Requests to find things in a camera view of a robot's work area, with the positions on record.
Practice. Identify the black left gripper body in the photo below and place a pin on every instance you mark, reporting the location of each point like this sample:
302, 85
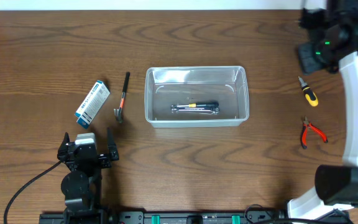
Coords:
104, 162

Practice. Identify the chrome double-ended wrench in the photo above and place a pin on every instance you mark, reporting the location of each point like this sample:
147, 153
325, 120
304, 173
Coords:
215, 110

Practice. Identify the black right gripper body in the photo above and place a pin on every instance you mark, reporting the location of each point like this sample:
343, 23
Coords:
320, 56

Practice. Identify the black yellow slim screwdriver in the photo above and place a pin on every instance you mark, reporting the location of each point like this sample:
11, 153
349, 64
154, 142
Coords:
211, 104

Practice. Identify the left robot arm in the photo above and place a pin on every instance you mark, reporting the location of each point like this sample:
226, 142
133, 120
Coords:
82, 185

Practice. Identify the clear plastic storage container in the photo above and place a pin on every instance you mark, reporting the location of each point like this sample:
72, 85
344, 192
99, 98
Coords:
166, 86

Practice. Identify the stubby yellow black screwdriver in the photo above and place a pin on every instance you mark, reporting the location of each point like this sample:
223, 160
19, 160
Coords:
308, 92

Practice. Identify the black mounting rail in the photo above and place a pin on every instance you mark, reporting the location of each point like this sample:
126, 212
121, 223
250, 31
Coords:
250, 216

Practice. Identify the white blue screwdriver box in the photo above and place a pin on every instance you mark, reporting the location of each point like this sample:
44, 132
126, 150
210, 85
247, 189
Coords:
92, 104

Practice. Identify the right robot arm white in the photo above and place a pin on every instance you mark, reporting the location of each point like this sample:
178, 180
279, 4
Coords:
336, 187

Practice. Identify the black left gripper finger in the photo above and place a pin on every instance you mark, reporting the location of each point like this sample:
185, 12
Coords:
112, 147
65, 143

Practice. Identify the small hammer black handle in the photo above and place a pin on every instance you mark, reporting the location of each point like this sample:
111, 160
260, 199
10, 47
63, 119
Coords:
118, 111

